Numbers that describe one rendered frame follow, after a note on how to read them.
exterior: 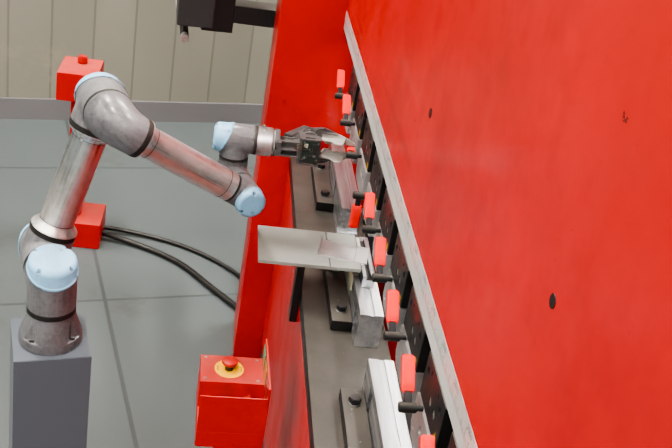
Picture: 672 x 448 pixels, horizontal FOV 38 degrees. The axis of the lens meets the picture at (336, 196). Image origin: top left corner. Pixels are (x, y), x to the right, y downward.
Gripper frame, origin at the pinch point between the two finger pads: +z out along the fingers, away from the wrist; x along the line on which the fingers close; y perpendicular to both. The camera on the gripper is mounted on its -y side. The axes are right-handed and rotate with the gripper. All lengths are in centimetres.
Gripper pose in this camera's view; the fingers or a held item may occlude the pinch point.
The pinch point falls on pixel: (349, 148)
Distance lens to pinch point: 254.3
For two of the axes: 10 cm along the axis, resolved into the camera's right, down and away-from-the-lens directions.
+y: 0.9, 3.8, -9.2
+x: 1.5, -9.2, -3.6
